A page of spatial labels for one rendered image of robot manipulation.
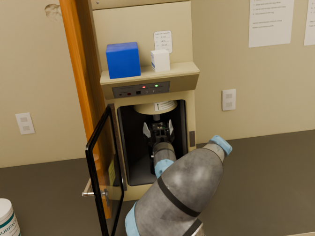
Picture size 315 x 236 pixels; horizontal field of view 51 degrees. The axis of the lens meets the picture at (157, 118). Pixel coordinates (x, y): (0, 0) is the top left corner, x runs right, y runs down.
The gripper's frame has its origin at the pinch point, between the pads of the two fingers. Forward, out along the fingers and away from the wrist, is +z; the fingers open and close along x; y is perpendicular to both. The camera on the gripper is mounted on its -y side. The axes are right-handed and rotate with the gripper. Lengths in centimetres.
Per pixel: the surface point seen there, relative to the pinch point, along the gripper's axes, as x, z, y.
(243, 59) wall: -48, 36, 12
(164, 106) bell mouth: -3.0, -4.6, 11.5
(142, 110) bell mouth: 5.2, -3.6, 10.3
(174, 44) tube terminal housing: -8.0, -6.0, 35.2
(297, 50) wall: -75, 36, 14
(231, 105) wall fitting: -41, 34, -11
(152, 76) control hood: 1.2, -17.5, 29.0
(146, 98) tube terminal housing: 3.4, -6.9, 16.6
